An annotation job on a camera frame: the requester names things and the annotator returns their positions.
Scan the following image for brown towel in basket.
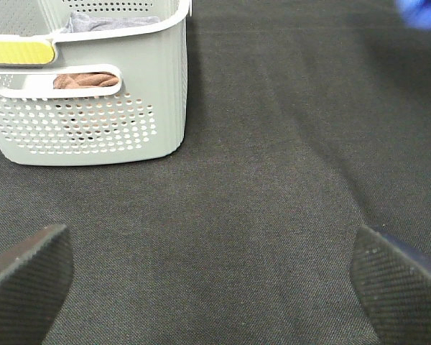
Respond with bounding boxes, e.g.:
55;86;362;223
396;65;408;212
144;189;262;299
53;73;119;89

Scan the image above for blue microfibre towel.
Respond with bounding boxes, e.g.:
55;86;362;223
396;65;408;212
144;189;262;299
395;0;431;30

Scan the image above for grey perforated plastic basket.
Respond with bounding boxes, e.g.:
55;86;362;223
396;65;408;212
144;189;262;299
0;1;192;166

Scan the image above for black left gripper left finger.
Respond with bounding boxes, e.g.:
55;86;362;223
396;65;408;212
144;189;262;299
0;224;73;344

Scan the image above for yellow basket handle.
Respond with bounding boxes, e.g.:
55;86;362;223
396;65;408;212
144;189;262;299
0;41;55;65

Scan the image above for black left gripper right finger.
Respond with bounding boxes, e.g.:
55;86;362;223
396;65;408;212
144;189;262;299
351;226;431;344

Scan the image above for grey towel in basket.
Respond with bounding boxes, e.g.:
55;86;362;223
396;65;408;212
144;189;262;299
61;11;161;33

